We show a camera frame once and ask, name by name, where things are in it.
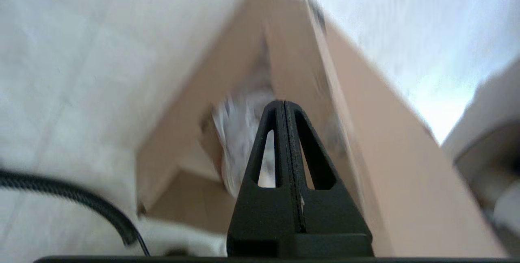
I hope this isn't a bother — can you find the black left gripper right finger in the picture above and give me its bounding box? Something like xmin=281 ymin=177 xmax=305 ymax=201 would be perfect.
xmin=284 ymin=100 xmax=375 ymax=257

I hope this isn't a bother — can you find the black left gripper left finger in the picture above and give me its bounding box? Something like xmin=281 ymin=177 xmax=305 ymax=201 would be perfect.
xmin=226 ymin=99 xmax=303 ymax=257

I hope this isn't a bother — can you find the white lace-up sneaker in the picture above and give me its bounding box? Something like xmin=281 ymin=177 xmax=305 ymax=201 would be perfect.
xmin=209 ymin=86 xmax=281 ymax=198

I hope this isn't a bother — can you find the brown cardboard shoe box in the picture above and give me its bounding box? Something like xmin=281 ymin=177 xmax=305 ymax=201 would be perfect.
xmin=135 ymin=0 xmax=509 ymax=258

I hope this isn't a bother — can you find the black coiled cable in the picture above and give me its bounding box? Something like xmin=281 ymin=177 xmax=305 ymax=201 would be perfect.
xmin=0 ymin=168 xmax=152 ymax=256

